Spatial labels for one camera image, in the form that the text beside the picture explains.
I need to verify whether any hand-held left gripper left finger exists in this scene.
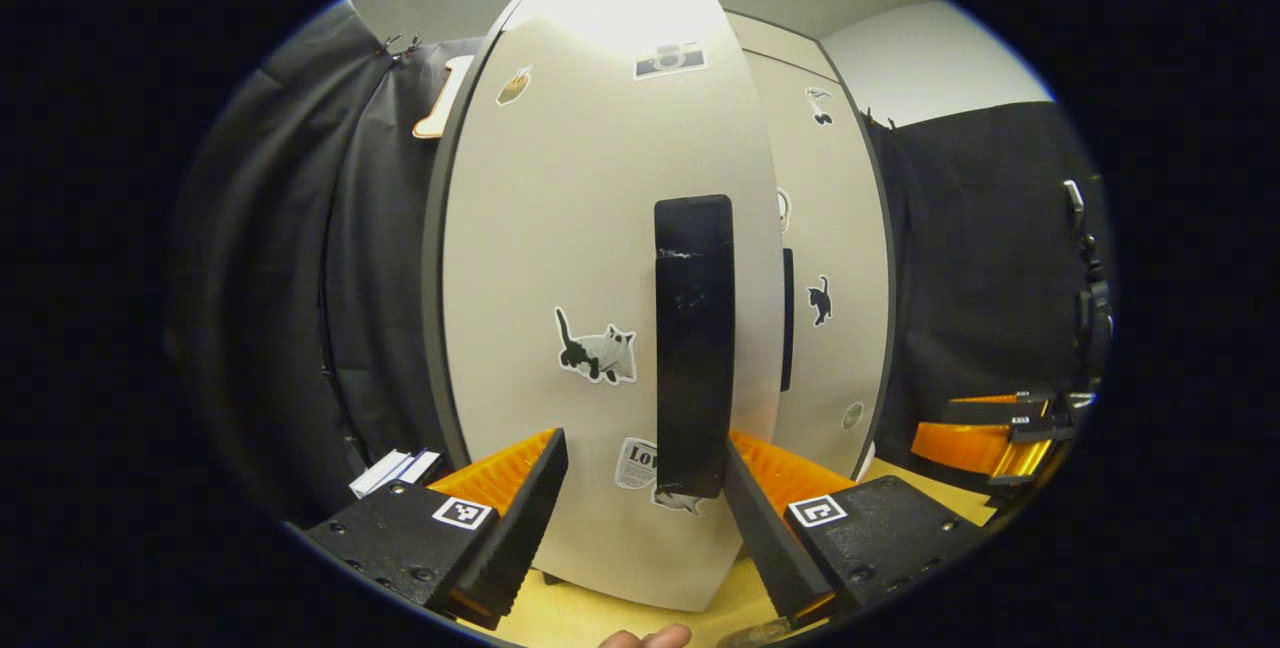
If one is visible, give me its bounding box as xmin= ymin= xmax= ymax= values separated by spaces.
xmin=303 ymin=426 xmax=569 ymax=629

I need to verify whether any black backdrop cloth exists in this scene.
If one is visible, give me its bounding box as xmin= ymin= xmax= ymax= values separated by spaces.
xmin=170 ymin=0 xmax=501 ymax=529
xmin=862 ymin=100 xmax=1111 ymax=469

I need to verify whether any white cabinet door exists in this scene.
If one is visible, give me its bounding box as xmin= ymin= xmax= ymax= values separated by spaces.
xmin=725 ymin=13 xmax=896 ymax=479
xmin=422 ymin=0 xmax=786 ymax=614

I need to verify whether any black equipment stand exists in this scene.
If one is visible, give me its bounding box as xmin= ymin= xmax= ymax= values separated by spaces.
xmin=1062 ymin=178 xmax=1116 ymax=399

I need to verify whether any round brown coaster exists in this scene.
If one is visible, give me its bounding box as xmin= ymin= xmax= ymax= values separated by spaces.
xmin=715 ymin=616 xmax=801 ymax=648

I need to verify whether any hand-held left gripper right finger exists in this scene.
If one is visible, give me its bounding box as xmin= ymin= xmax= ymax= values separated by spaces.
xmin=722 ymin=428 xmax=986 ymax=629

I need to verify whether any black door handle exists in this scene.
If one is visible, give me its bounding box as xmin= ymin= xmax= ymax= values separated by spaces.
xmin=654 ymin=194 xmax=736 ymax=500
xmin=781 ymin=248 xmax=795 ymax=393

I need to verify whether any white paper box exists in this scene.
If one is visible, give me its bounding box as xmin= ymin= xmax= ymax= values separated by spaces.
xmin=348 ymin=448 xmax=443 ymax=501

